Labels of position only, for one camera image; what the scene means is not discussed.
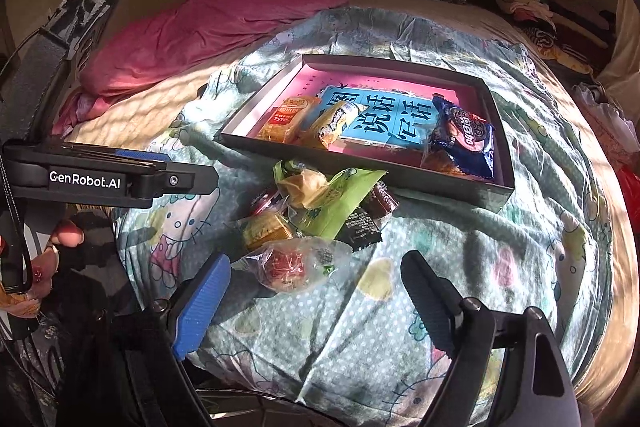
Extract clear packet red pastry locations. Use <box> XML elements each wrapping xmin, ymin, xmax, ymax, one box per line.
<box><xmin>231</xmin><ymin>236</ymin><xmax>352</xmax><ymax>294</ymax></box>

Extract black green snack packet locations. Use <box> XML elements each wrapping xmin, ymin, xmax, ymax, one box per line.
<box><xmin>335</xmin><ymin>207</ymin><xmax>382</xmax><ymax>251</ymax></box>

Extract yellow cake packet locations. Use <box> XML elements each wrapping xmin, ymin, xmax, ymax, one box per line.
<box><xmin>236</xmin><ymin>210</ymin><xmax>298</xmax><ymax>253</ymax></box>

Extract dark red candy packet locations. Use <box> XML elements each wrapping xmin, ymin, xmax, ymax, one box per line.
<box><xmin>360</xmin><ymin>181</ymin><xmax>399</xmax><ymax>220</ymax></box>

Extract Snickers chocolate bar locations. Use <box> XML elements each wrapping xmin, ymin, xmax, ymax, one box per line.
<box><xmin>248</xmin><ymin>185</ymin><xmax>288</xmax><ymax>217</ymax></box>

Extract green milk candy bag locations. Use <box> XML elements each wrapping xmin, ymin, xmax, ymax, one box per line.
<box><xmin>273</xmin><ymin>160</ymin><xmax>386</xmax><ymax>241</ymax></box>

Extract blue Oreo cookie packet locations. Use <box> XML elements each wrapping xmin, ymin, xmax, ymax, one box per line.
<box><xmin>421</xmin><ymin>94</ymin><xmax>495</xmax><ymax>181</ymax></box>

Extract orange biscuit packet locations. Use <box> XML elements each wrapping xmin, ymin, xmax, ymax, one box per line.
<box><xmin>256</xmin><ymin>95</ymin><xmax>320</xmax><ymax>143</ymax></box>

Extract white yellow snack packet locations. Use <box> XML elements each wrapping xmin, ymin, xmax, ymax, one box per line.
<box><xmin>302</xmin><ymin>101</ymin><xmax>367</xmax><ymax>150</ymax></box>

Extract left hand red nails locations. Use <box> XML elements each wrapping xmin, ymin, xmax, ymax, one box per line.
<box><xmin>1</xmin><ymin>220</ymin><xmax>85</xmax><ymax>319</ymax></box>

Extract green cartoon print blanket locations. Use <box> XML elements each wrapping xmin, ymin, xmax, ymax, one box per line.
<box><xmin>114</xmin><ymin>8</ymin><xmax>612</xmax><ymax>426</ymax></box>

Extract grey cardboard box tray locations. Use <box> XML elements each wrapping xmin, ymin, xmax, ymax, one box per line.
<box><xmin>219</xmin><ymin>55</ymin><xmax>514</xmax><ymax>211</ymax></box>

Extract red plastic bag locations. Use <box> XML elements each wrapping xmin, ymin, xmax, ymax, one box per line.
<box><xmin>616</xmin><ymin>166</ymin><xmax>640</xmax><ymax>234</ymax></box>

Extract white plastic bag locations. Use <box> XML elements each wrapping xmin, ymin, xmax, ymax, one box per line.
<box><xmin>573</xmin><ymin>82</ymin><xmax>639</xmax><ymax>154</ymax></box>

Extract pink duvet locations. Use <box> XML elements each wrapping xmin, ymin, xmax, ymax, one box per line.
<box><xmin>51</xmin><ymin>0</ymin><xmax>349</xmax><ymax>136</ymax></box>

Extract cream curtain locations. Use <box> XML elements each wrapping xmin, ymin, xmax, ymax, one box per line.
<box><xmin>598</xmin><ymin>0</ymin><xmax>639</xmax><ymax>119</ymax></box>

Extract pile of clothes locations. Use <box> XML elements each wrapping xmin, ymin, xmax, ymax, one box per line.
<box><xmin>496</xmin><ymin>0</ymin><xmax>616</xmax><ymax>77</ymax></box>

